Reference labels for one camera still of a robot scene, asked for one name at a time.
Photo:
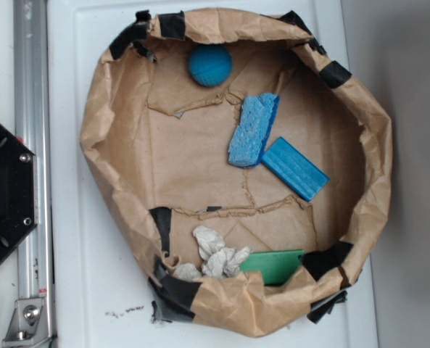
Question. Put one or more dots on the green flat plastic piece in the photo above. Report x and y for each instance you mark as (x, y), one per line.
(276, 267)

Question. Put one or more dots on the blue textured ball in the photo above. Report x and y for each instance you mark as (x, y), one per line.
(210, 65)

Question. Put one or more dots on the blue rectangular block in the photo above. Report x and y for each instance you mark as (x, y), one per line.
(294, 169)

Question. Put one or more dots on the crumpled white paper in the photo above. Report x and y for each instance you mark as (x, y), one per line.
(219, 260)

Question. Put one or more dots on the metal corner bracket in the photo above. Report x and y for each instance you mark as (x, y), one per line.
(29, 325)

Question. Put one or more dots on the blue sponge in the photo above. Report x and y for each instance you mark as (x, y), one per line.
(252, 133)

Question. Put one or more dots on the brown paper bin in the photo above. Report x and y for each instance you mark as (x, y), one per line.
(157, 144)

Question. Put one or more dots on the aluminium extrusion rail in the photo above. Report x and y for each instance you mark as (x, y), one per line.
(35, 253)

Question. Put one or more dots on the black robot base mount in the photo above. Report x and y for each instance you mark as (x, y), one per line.
(18, 216)

